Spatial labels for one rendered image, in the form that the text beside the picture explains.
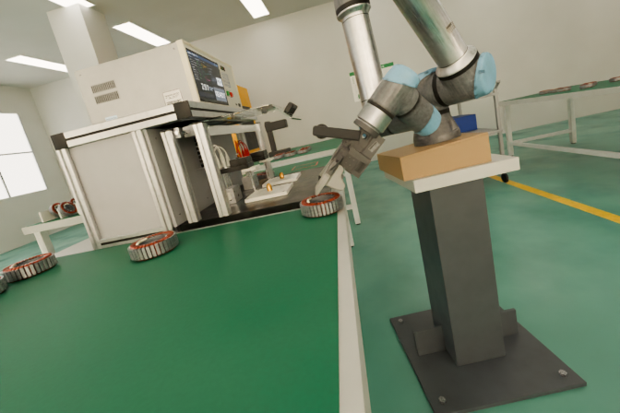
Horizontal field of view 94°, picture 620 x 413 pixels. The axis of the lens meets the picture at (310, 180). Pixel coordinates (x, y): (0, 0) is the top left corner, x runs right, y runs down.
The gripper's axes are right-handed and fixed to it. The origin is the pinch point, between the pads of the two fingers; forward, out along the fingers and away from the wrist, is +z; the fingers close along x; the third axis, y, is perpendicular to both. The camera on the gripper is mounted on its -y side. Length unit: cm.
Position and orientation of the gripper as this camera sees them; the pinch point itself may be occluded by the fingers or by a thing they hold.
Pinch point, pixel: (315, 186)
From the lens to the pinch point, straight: 74.6
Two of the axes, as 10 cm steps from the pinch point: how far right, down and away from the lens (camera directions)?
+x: 0.9, -2.0, 9.8
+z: -5.6, 8.0, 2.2
